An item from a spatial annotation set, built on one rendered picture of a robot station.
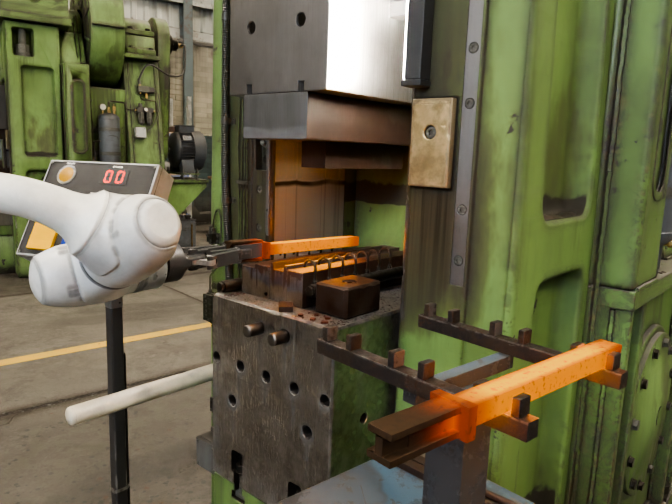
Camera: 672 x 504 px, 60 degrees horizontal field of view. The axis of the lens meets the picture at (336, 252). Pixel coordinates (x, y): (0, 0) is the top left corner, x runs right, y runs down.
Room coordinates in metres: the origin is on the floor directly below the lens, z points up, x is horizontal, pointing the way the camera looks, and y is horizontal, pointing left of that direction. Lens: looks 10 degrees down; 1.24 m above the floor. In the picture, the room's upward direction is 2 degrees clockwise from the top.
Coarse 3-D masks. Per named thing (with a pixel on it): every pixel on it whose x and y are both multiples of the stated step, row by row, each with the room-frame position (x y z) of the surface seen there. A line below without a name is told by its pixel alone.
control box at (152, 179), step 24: (48, 168) 1.59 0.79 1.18; (72, 168) 1.56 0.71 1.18; (96, 168) 1.55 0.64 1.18; (120, 168) 1.53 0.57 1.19; (144, 168) 1.51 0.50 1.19; (96, 192) 1.51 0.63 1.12; (120, 192) 1.49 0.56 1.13; (144, 192) 1.47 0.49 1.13; (168, 192) 1.55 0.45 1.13; (24, 240) 1.48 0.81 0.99
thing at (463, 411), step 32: (576, 352) 0.67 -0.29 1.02; (608, 352) 0.68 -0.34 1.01; (480, 384) 0.56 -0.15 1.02; (512, 384) 0.56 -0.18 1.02; (544, 384) 0.59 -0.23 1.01; (416, 416) 0.47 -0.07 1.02; (448, 416) 0.48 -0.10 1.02; (480, 416) 0.51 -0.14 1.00; (384, 448) 0.44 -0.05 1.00; (416, 448) 0.46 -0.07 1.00
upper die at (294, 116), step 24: (264, 96) 1.28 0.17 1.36; (288, 96) 1.24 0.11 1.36; (312, 96) 1.21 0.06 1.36; (336, 96) 1.27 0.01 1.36; (264, 120) 1.28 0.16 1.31; (288, 120) 1.23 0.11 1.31; (312, 120) 1.21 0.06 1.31; (336, 120) 1.27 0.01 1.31; (360, 120) 1.33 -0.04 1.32; (384, 120) 1.40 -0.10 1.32; (408, 120) 1.47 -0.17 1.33; (384, 144) 1.44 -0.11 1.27; (408, 144) 1.48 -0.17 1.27
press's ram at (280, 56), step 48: (240, 0) 1.34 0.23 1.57; (288, 0) 1.24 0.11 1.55; (336, 0) 1.18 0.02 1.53; (384, 0) 1.30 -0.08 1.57; (240, 48) 1.34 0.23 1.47; (288, 48) 1.24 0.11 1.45; (336, 48) 1.19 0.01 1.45; (384, 48) 1.30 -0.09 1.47; (240, 96) 1.37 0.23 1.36; (384, 96) 1.31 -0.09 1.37
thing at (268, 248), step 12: (228, 240) 1.16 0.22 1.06; (240, 240) 1.17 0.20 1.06; (252, 240) 1.18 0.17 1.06; (300, 240) 1.30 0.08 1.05; (312, 240) 1.31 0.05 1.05; (324, 240) 1.34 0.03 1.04; (336, 240) 1.37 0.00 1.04; (348, 240) 1.40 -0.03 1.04; (264, 252) 1.19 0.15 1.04; (276, 252) 1.22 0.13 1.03; (288, 252) 1.25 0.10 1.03
